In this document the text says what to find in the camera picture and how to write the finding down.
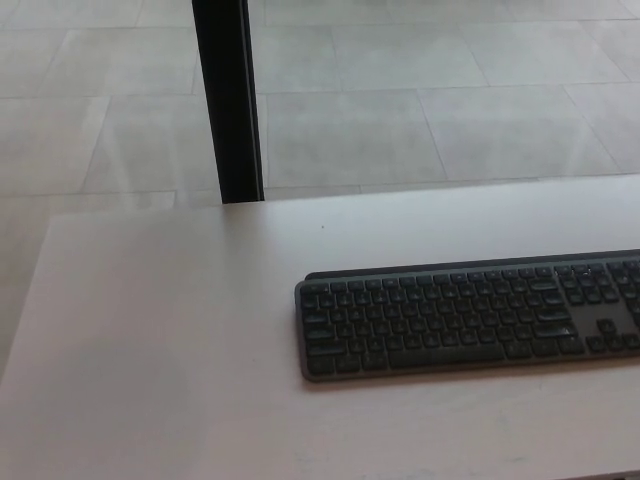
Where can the black vertical metal post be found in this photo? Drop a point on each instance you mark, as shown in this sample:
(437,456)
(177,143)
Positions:
(227,100)

